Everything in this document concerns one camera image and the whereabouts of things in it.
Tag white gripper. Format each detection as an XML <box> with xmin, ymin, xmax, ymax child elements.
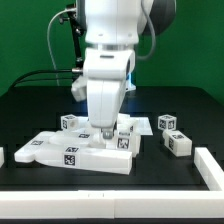
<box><xmin>83</xmin><ymin>48</ymin><xmax>135</xmax><ymax>140</ymax></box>

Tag white chair seat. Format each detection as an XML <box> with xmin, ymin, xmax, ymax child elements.
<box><xmin>86</xmin><ymin>113</ymin><xmax>141</xmax><ymax>157</ymax></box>

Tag white chair back frame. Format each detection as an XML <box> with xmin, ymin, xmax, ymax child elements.
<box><xmin>14</xmin><ymin>131</ymin><xmax>140</xmax><ymax>175</ymax></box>

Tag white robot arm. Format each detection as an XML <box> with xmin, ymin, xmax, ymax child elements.
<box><xmin>77</xmin><ymin>0</ymin><xmax>176</xmax><ymax>139</ymax></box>

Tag white front fence bar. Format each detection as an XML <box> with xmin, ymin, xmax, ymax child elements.
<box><xmin>0</xmin><ymin>191</ymin><xmax>224</xmax><ymax>219</ymax></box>

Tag white left fence piece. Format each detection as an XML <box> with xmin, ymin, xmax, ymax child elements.
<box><xmin>0</xmin><ymin>147</ymin><xmax>4</xmax><ymax>168</ymax></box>

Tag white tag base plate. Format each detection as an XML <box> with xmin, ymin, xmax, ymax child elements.
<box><xmin>135</xmin><ymin>117</ymin><xmax>153</xmax><ymax>136</ymax></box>

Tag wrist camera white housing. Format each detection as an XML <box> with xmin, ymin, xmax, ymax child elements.
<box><xmin>71</xmin><ymin>76</ymin><xmax>87</xmax><ymax>102</ymax></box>

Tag black cables on table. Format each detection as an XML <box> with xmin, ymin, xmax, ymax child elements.
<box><xmin>11</xmin><ymin>68</ymin><xmax>84</xmax><ymax>89</ymax></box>

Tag black camera stand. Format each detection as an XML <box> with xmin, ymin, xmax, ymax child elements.
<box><xmin>59</xmin><ymin>3</ymin><xmax>84</xmax><ymax>69</ymax></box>

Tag grey cable loop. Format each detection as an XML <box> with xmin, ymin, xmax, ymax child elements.
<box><xmin>46</xmin><ymin>8</ymin><xmax>78</xmax><ymax>87</ymax></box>

